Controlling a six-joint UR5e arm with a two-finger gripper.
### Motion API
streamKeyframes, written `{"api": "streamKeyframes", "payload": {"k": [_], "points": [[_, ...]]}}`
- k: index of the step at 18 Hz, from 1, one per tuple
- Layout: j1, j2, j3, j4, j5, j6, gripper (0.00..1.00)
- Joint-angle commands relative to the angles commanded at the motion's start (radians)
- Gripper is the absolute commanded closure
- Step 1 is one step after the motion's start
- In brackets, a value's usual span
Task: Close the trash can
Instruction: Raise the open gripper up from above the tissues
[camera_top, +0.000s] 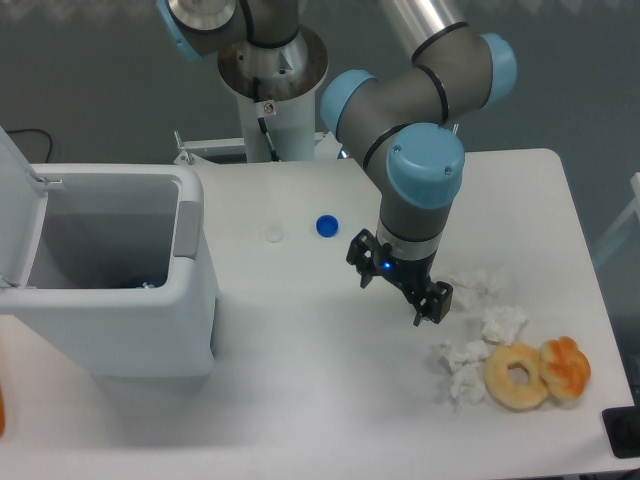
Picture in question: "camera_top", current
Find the upper crumpled white tissue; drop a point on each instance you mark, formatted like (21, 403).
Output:
(470, 287)

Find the white trash can lid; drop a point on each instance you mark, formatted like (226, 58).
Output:
(24, 199)

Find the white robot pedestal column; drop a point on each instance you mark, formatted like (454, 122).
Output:
(275, 88)

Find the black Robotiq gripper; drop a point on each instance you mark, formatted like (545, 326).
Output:
(431, 300)

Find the orange glazed twisted bread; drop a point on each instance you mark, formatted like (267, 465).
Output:
(564, 368)

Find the orange object at left edge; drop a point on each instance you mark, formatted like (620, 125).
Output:
(2, 414)

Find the white metal frame at right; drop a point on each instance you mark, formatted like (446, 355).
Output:
(620, 230)

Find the crumpled white tissue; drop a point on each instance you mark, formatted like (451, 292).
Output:
(465, 362)
(470, 287)
(502, 324)

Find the white trash can body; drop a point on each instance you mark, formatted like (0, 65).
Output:
(122, 281)

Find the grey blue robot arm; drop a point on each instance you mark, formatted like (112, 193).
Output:
(453, 71)

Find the middle crumpled white tissue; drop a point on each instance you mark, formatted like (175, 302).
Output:
(502, 324)

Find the plain ring donut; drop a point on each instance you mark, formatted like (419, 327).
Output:
(512, 377)

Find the lower crumpled white tissue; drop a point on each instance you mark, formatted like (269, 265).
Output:
(465, 362)

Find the blue bottle cap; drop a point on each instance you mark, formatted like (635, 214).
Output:
(327, 226)

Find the black device at table corner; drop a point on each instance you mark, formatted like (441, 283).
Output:
(622, 428)

